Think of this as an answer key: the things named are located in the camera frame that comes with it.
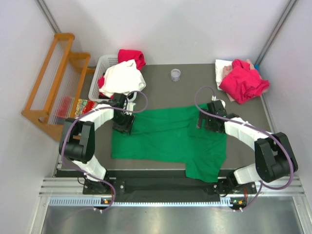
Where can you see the green t shirt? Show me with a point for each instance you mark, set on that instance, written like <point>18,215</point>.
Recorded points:
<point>171,135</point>

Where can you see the folded white t shirt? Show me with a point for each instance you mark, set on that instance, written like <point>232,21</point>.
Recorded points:
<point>222,69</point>

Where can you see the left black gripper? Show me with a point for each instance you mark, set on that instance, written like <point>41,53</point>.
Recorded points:
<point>124,125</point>

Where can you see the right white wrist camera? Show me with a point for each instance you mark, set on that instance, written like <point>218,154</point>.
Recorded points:
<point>214,98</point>

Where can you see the black t shirt in basket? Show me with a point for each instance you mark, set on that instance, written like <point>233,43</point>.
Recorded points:
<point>103,96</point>

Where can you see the red t shirt in basket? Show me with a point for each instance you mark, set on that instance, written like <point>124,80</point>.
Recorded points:
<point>126,55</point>

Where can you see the wooden rack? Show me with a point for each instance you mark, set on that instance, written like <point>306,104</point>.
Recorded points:
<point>57,89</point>

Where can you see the colourful red box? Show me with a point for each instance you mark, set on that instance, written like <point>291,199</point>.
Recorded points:
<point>83,106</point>

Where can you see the white laundry basket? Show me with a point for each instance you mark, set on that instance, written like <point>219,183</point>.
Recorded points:
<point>103,64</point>

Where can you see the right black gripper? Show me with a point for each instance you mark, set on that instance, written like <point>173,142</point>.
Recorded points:
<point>207,126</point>

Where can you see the jar of paper clips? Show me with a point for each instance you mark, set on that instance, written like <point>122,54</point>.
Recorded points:
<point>175,75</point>

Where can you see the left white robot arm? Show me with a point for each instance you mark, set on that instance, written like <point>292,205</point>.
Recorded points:
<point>78,139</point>

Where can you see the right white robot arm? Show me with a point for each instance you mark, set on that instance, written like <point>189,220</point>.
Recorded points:
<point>274,157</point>

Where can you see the folded pink t shirt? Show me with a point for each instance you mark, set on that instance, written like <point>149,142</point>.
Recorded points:
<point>229,69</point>

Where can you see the white t shirt in basket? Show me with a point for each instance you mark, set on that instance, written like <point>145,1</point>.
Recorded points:
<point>122,78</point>

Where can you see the blue item behind shirts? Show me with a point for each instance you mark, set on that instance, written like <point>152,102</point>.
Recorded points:
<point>256,66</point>

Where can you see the slotted cable duct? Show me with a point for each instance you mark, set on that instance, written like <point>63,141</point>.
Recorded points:
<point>104,202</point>

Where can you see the crumpled red t shirt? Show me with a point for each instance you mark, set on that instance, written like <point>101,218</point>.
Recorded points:
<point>243,83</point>

